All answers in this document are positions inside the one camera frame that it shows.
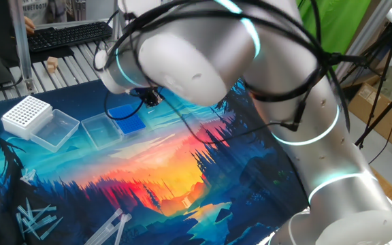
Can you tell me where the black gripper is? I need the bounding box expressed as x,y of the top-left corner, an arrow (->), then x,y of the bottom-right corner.
143,86 -> 166,108

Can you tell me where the blue tip box clear lid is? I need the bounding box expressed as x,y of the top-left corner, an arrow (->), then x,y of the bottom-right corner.
80,103 -> 147,151

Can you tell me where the white tip box clear lid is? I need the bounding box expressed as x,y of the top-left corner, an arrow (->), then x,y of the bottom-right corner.
1,95 -> 81,153

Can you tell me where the clear large pipette tip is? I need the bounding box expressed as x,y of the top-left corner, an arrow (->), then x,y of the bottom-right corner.
92,213 -> 133,245
113,213 -> 133,245
84,208 -> 125,245

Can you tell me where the clear small tips cluster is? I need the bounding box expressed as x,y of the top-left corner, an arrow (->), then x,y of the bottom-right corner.
20,168 -> 37,186

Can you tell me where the person hand at keyboard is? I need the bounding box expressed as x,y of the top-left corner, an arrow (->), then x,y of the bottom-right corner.
24,16 -> 37,37

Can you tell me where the printed sunset forest cloth mat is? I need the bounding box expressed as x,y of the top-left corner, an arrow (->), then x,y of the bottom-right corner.
0,76 -> 319,245

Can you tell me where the black computer keyboard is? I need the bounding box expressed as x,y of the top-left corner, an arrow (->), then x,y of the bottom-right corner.
27,21 -> 114,53

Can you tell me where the small wooden block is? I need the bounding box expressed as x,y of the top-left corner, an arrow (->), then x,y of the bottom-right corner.
46,56 -> 60,74

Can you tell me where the black desk pad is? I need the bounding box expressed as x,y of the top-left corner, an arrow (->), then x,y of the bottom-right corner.
29,45 -> 76,65

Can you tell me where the person white printed shirt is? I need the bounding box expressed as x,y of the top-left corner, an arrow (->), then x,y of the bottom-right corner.
22,0 -> 64,25

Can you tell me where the green cloth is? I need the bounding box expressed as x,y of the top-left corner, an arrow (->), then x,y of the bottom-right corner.
296,0 -> 372,65

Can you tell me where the black tripod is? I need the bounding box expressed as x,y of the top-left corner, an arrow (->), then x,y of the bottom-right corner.
354,23 -> 392,150

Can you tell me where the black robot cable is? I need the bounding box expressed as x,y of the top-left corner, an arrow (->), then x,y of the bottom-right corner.
92,0 -> 370,147

